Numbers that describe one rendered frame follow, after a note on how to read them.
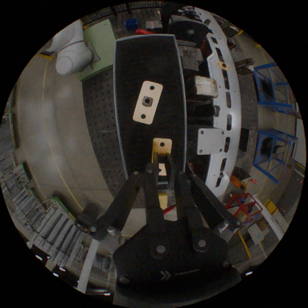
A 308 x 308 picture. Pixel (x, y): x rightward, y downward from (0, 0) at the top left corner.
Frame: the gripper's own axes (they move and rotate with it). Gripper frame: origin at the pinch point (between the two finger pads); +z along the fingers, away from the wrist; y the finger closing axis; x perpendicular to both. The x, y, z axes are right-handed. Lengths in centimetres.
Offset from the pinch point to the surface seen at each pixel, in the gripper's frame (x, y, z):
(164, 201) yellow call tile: -13.4, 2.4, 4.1
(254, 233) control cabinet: -612, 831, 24
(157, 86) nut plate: 14.6, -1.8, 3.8
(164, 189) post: -10.6, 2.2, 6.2
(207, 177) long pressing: -15.5, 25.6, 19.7
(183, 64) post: 25.2, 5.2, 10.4
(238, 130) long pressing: 9.4, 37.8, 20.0
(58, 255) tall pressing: -333, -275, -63
